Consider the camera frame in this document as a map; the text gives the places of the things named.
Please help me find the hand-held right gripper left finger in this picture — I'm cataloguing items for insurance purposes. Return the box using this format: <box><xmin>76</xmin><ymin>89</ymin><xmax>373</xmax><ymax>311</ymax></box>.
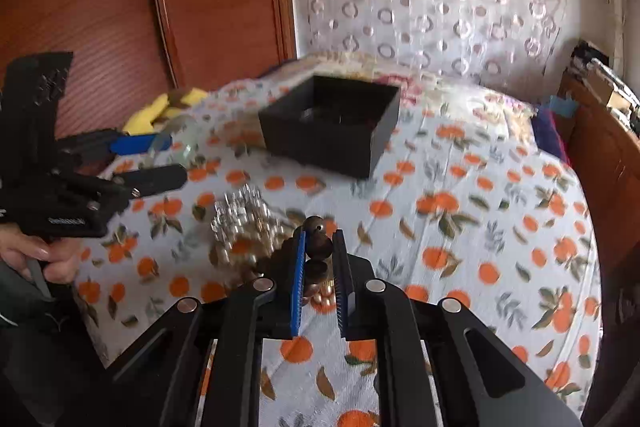
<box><xmin>60</xmin><ymin>229</ymin><xmax>308</xmax><ymax>427</ymax></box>

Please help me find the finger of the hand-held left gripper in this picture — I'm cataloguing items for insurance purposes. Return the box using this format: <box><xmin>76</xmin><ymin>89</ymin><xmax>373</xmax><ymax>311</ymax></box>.
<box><xmin>111</xmin><ymin>163</ymin><xmax>189</xmax><ymax>202</ymax></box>
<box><xmin>59</xmin><ymin>129</ymin><xmax>172</xmax><ymax>168</ymax></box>

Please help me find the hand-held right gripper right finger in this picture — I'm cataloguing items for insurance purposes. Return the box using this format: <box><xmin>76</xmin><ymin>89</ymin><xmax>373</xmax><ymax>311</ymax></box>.
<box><xmin>334</xmin><ymin>229</ymin><xmax>585</xmax><ymax>427</ymax></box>

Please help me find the pale gold bead bracelet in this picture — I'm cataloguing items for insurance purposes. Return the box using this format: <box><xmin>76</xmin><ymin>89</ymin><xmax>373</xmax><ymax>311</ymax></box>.
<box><xmin>305</xmin><ymin>279</ymin><xmax>337</xmax><ymax>309</ymax></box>

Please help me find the dark wooden bead bracelet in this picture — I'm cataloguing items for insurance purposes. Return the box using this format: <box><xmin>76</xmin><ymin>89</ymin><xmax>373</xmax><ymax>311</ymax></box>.
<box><xmin>280</xmin><ymin>216</ymin><xmax>335</xmax><ymax>303</ymax></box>

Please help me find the silver pearl bead necklace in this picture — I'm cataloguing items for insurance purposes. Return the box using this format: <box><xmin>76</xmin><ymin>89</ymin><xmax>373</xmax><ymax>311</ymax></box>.
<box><xmin>210</xmin><ymin>187</ymin><xmax>288</xmax><ymax>258</ymax></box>

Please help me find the black jewelry box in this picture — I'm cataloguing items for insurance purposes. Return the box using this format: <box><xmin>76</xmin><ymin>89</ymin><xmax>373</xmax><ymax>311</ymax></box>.
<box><xmin>257</xmin><ymin>74</ymin><xmax>402</xmax><ymax>180</ymax></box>

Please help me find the person's left forearm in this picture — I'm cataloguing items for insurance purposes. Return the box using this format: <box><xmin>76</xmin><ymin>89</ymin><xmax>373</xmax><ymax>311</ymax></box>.
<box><xmin>0</xmin><ymin>257</ymin><xmax>108</xmax><ymax>427</ymax></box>

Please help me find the person's left hand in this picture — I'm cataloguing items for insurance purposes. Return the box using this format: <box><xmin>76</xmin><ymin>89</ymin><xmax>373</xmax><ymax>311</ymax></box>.
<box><xmin>0</xmin><ymin>226</ymin><xmax>83</xmax><ymax>286</ymax></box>

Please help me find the yellow plush toy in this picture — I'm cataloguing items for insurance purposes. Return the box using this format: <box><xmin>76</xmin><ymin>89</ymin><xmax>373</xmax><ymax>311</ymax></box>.
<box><xmin>122</xmin><ymin>88</ymin><xmax>208</xmax><ymax>136</ymax></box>

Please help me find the orange fruit print cloth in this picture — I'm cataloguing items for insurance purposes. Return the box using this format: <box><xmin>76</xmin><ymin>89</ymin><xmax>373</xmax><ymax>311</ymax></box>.
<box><xmin>75</xmin><ymin>79</ymin><xmax>603</xmax><ymax>427</ymax></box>

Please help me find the floral blanket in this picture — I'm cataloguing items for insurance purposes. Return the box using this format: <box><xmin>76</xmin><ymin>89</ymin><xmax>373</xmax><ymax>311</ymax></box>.
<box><xmin>265</xmin><ymin>52</ymin><xmax>541</xmax><ymax>118</ymax></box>

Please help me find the dark blue blanket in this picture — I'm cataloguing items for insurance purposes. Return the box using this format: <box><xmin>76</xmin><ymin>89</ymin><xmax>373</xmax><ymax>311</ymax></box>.
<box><xmin>532</xmin><ymin>107</ymin><xmax>568</xmax><ymax>162</ymax></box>

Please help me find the blue plastic bag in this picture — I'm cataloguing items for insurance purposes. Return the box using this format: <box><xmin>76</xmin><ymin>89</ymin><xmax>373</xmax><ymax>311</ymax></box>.
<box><xmin>547</xmin><ymin>94</ymin><xmax>579</xmax><ymax>118</ymax></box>

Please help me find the wooden side cabinet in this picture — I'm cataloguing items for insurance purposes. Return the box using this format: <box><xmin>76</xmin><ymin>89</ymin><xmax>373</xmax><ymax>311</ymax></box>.
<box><xmin>557</xmin><ymin>72</ymin><xmax>640</xmax><ymax>258</ymax></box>

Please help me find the cardboard box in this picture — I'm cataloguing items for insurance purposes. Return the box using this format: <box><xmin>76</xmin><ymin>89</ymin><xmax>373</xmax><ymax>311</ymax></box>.
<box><xmin>585</xmin><ymin>59</ymin><xmax>622</xmax><ymax>108</ymax></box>

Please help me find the pile of dark clothes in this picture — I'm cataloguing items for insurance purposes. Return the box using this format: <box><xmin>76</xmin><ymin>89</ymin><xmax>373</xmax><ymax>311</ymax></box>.
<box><xmin>570</xmin><ymin>38</ymin><xmax>608</xmax><ymax>80</ymax></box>

